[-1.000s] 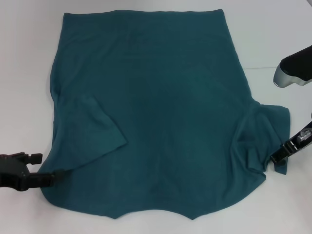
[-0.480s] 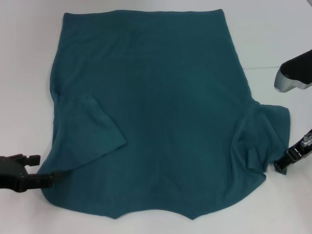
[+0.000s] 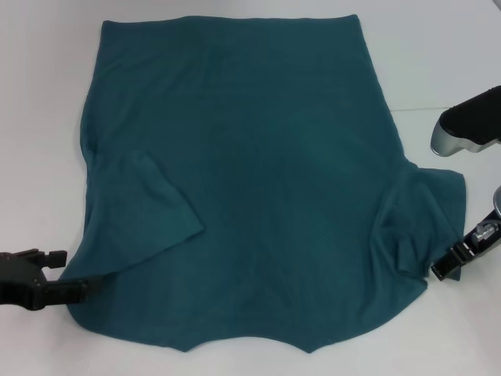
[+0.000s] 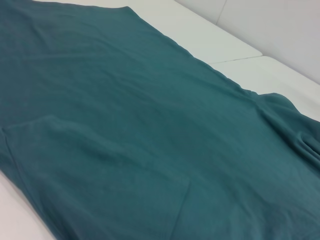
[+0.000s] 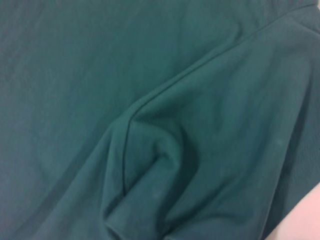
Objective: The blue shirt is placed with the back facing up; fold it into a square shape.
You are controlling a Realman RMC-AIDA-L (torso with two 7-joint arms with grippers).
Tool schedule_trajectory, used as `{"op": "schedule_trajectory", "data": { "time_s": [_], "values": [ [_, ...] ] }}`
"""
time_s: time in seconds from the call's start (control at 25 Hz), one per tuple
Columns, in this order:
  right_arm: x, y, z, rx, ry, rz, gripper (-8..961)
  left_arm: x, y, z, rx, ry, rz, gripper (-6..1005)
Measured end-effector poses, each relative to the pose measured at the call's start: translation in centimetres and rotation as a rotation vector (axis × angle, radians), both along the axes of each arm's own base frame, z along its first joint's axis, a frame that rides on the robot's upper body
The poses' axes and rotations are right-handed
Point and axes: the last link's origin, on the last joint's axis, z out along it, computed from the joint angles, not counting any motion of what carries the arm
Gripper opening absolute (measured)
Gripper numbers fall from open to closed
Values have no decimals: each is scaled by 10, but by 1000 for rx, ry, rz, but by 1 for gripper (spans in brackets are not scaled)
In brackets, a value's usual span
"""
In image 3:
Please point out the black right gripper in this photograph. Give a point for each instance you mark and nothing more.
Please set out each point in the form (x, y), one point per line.
(489, 235)

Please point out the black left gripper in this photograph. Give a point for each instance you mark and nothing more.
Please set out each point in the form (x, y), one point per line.
(17, 280)

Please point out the teal blue shirt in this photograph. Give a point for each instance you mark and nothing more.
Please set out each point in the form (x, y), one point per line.
(254, 156)

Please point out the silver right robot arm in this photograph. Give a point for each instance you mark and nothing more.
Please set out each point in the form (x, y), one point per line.
(498, 201)

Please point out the right wrist camera housing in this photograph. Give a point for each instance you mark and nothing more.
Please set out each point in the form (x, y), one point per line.
(466, 117)

